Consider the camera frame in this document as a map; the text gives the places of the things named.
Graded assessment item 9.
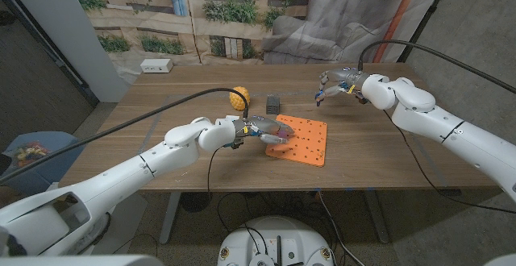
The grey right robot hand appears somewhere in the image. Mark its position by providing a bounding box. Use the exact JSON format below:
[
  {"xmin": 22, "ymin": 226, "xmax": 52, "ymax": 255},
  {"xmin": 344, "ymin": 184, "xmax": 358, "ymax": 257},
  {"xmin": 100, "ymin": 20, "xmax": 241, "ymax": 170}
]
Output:
[{"xmin": 314, "ymin": 67, "xmax": 368, "ymax": 108}]

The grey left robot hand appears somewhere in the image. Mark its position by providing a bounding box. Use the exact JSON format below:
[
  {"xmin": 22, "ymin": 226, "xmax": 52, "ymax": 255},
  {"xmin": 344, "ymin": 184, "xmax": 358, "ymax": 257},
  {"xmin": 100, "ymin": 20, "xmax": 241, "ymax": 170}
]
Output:
[{"xmin": 232, "ymin": 114, "xmax": 296, "ymax": 149}]

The orange peg board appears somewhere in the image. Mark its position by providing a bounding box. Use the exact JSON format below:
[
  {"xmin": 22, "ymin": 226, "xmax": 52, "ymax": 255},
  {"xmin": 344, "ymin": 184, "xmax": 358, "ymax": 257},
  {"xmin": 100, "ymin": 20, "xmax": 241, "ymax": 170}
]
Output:
[{"xmin": 264, "ymin": 114, "xmax": 328, "ymax": 168}]

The dark grey cube block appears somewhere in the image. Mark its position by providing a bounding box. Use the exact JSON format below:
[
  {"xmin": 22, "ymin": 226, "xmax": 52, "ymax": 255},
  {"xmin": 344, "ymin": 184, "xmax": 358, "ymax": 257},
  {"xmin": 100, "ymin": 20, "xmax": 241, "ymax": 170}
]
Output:
[{"xmin": 265, "ymin": 95, "xmax": 281, "ymax": 116}]

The yellow bumpy ball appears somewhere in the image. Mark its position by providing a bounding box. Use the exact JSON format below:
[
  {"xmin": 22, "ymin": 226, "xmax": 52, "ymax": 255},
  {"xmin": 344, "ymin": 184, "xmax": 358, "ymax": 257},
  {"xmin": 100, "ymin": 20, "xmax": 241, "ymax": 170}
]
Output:
[{"xmin": 229, "ymin": 86, "xmax": 251, "ymax": 111}]

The black round floor disc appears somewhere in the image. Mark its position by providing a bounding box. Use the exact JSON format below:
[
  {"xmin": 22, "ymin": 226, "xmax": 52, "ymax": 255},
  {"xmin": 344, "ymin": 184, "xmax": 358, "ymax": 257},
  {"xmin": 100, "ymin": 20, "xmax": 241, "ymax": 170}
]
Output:
[{"xmin": 180, "ymin": 192, "xmax": 214, "ymax": 213}]

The printed fabric backdrop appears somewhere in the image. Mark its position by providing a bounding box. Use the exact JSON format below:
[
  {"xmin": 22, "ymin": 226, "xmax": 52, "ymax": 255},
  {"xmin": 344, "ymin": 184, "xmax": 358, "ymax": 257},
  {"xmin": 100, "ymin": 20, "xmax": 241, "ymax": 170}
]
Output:
[{"xmin": 66, "ymin": 0, "xmax": 449, "ymax": 85}]

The white robot torso base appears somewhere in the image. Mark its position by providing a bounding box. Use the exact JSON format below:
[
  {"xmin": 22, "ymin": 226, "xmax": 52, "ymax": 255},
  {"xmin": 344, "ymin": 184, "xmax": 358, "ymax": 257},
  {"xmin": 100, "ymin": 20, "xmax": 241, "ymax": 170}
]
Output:
[{"xmin": 217, "ymin": 216, "xmax": 335, "ymax": 266}]

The white power strip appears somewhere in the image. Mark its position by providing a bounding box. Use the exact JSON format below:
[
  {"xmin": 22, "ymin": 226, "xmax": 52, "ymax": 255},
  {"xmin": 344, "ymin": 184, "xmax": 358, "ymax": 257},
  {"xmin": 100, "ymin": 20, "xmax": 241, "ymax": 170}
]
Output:
[{"xmin": 139, "ymin": 58, "xmax": 174, "ymax": 74}]

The white table leg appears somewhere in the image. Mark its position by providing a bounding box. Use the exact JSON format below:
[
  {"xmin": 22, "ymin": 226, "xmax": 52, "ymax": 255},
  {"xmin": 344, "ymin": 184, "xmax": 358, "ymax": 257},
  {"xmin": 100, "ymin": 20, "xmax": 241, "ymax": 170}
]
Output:
[
  {"xmin": 159, "ymin": 192, "xmax": 182, "ymax": 245},
  {"xmin": 364, "ymin": 189, "xmax": 390, "ymax": 245}
]

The white sneaker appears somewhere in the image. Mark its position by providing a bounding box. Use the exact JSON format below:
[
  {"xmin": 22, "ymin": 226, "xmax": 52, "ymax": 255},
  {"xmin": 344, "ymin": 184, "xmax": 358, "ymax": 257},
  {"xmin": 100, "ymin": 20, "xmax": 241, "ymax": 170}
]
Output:
[{"xmin": 78, "ymin": 211, "xmax": 112, "ymax": 251}]

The blue-grey upholstered stool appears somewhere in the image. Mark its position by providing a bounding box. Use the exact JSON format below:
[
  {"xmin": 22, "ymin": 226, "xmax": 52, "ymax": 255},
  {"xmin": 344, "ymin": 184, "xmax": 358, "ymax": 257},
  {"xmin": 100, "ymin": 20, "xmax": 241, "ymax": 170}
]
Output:
[{"xmin": 0, "ymin": 131, "xmax": 85, "ymax": 194}]

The white robot chest cover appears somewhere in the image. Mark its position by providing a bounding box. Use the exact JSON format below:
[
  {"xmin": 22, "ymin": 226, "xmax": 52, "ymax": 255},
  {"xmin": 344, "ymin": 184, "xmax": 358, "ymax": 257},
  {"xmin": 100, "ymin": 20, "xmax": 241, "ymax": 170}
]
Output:
[{"xmin": 0, "ymin": 253, "xmax": 164, "ymax": 266}]

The bag of colourful toys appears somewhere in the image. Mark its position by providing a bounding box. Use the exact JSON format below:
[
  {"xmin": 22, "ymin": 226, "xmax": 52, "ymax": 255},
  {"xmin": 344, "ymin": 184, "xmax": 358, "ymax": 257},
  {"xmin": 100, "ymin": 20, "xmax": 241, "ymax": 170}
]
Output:
[{"xmin": 12, "ymin": 140, "xmax": 52, "ymax": 169}]

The black flat device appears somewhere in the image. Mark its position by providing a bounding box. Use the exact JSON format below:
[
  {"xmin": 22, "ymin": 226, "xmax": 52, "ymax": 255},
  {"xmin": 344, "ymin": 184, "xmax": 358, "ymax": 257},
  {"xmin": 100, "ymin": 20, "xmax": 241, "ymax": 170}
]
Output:
[{"xmin": 0, "ymin": 152, "xmax": 13, "ymax": 175}]

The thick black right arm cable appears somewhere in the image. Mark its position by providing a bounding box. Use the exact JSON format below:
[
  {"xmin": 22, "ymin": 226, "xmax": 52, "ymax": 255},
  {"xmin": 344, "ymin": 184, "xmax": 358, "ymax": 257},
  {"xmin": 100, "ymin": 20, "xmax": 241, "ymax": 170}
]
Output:
[{"xmin": 357, "ymin": 39, "xmax": 516, "ymax": 94}]

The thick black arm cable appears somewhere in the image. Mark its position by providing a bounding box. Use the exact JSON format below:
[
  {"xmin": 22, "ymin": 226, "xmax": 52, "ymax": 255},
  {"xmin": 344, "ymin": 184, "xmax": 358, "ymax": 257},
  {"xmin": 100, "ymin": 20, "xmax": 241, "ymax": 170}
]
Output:
[
  {"xmin": 357, "ymin": 39, "xmax": 516, "ymax": 94},
  {"xmin": 0, "ymin": 87, "xmax": 250, "ymax": 185}
]

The white floor cable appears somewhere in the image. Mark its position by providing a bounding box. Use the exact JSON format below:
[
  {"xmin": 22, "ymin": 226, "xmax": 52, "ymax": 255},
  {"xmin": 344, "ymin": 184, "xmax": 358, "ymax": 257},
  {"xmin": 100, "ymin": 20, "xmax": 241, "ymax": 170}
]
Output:
[{"xmin": 317, "ymin": 191, "xmax": 358, "ymax": 266}]

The thin black right wrist wire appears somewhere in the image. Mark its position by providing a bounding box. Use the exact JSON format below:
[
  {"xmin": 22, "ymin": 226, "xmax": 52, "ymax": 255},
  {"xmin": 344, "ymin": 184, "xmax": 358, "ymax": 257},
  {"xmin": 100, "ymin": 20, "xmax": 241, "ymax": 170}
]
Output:
[{"xmin": 382, "ymin": 109, "xmax": 516, "ymax": 214}]

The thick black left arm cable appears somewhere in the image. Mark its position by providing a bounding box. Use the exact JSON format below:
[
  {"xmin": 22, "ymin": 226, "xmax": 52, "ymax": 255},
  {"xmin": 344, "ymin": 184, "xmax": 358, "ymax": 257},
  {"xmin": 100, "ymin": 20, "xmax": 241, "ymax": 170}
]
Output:
[{"xmin": 0, "ymin": 87, "xmax": 250, "ymax": 185}]

